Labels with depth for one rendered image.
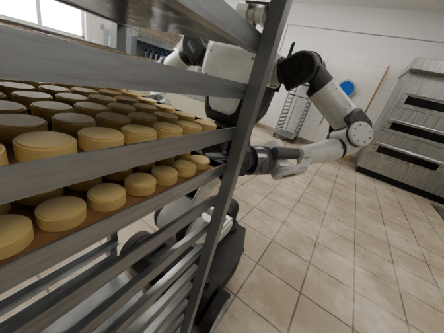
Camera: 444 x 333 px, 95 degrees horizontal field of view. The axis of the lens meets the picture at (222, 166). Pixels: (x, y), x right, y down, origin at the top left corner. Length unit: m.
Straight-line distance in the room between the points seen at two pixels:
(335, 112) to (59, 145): 0.71
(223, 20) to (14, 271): 0.36
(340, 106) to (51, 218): 0.74
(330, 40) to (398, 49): 1.29
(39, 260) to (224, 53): 0.71
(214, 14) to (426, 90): 4.58
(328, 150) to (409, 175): 4.22
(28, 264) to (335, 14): 6.09
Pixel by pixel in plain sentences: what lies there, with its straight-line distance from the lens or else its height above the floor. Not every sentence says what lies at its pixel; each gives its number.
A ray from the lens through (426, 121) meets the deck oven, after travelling 4.80.
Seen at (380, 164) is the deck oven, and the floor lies 0.29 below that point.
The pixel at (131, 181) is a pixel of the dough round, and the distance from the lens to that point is 0.37.
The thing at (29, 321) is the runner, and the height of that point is 0.80.
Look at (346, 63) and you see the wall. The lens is 5.81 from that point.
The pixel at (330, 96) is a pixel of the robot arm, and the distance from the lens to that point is 0.76.
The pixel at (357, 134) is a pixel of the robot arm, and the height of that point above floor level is 1.01.
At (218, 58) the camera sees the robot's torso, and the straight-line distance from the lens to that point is 0.81.
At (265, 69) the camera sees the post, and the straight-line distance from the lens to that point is 0.44.
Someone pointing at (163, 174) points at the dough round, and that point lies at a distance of 0.39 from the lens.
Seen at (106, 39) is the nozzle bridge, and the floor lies 1.11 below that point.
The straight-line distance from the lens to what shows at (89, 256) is 1.01.
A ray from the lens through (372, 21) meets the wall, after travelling 5.98.
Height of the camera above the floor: 1.07
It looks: 23 degrees down
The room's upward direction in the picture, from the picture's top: 15 degrees clockwise
